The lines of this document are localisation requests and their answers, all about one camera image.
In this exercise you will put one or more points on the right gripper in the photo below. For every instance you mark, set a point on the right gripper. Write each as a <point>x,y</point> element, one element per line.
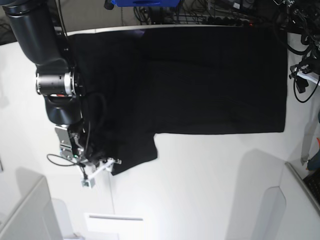
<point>74,145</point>

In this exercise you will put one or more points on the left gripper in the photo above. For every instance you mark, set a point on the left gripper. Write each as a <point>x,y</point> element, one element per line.
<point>312,65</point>

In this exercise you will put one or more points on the black T-shirt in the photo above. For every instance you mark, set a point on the black T-shirt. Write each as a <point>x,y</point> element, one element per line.
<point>178,80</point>

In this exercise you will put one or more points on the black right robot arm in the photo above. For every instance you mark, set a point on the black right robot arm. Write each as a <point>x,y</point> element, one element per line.
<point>39,28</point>

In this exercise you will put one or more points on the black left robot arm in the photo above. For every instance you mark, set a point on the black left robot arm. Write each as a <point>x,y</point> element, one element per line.
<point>301,17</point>

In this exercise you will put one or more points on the black power strip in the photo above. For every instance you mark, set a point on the black power strip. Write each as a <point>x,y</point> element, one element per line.
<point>226,21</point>

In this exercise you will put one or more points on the orange teal object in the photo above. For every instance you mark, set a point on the orange teal object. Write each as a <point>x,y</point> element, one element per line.
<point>314,163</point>

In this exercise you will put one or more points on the black keyboard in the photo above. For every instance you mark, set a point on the black keyboard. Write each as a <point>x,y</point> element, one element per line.
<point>312,181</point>

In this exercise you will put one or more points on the blue plastic box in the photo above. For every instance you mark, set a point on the blue plastic box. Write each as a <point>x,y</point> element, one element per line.
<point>145,3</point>

